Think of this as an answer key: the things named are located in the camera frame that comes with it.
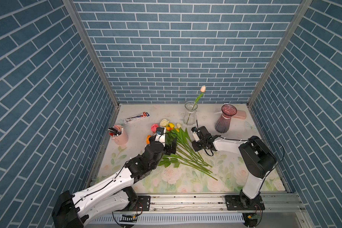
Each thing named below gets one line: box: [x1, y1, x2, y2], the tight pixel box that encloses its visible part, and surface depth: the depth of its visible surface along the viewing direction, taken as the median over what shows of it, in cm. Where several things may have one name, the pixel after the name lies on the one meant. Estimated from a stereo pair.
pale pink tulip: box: [186, 85, 207, 125], surface depth 95 cm
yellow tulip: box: [166, 122, 180, 133], surface depth 103 cm
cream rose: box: [159, 118, 170, 127], surface depth 107 cm
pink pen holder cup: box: [108, 124, 129, 146], surface depth 93 cm
